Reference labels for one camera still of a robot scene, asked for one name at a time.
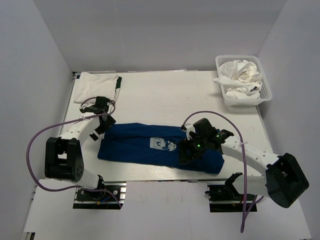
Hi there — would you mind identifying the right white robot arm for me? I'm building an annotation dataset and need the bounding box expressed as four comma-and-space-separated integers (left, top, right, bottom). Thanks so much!
179, 118, 310, 208

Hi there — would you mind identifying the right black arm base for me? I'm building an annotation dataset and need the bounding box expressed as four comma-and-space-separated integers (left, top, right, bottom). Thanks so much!
205, 184, 244, 213

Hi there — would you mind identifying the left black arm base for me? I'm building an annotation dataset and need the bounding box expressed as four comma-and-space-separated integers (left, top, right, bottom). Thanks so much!
73, 182, 127, 210

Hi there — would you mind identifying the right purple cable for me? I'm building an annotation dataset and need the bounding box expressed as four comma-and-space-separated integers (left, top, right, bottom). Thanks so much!
181, 111, 265, 234

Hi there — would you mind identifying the white t-shirt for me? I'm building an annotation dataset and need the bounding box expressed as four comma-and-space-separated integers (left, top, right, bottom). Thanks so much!
73, 72, 122, 104
213, 60, 263, 100

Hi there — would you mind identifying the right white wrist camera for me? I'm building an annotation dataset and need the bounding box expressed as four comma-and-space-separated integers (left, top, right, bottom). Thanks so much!
180, 123, 196, 140

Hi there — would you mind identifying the folded white t-shirt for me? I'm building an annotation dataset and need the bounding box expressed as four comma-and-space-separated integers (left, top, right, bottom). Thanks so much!
73, 72, 122, 104

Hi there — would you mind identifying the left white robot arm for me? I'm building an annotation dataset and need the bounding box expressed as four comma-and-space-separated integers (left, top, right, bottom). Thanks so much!
44, 96, 116, 200

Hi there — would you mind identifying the blue t-shirt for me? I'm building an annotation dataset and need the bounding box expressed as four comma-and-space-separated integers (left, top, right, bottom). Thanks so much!
97, 123, 225, 174

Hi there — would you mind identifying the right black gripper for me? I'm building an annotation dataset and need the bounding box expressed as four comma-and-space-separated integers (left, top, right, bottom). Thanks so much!
177, 133, 209, 165

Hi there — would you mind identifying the white plastic basket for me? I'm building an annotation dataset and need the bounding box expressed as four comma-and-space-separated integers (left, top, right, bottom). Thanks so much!
213, 55, 273, 107

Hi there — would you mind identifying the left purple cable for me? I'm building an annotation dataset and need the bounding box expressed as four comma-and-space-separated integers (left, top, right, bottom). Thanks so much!
26, 98, 123, 210

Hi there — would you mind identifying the purple cable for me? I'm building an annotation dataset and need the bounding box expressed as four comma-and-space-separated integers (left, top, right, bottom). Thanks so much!
26, 98, 123, 210
181, 111, 265, 234

